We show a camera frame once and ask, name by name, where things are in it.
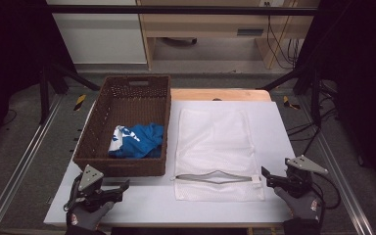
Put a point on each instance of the black metal stand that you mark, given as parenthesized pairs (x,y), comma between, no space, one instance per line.
(315,94)
(44,94)

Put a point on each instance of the person's left hand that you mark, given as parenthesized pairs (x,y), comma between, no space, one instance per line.
(86,218)

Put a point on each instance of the white mesh laundry bag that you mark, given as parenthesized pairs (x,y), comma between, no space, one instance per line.
(213,140)

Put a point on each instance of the yellow and black tape marker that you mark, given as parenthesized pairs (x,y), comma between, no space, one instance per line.
(80,102)
(289,103)

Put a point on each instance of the brown wicker basket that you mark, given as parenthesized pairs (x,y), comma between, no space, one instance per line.
(127,107)

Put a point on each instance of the black curtain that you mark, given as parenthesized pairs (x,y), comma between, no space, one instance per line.
(365,81)
(9,58)

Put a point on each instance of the person's right hand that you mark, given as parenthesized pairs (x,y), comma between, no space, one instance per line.
(303,207)

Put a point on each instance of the aluminium floor rail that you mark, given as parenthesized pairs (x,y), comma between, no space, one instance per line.
(339,169)
(19,163)

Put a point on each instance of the blue and white garment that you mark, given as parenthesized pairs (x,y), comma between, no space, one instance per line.
(143,140)

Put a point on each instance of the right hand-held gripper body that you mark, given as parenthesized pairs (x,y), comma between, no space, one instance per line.
(302,178)

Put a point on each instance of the dark curved bar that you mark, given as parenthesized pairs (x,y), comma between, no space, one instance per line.
(179,41)

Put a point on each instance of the white cabinet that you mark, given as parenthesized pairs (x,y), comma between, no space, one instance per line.
(101,36)

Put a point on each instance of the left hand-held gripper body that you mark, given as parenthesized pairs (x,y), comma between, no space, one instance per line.
(90,178)

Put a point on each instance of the black horizontal frame bar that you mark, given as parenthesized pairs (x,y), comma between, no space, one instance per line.
(176,10)

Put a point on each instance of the light wooden desk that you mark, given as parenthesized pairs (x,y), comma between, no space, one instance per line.
(205,24)

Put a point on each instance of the white power strip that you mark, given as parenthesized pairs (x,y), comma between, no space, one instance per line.
(272,2)

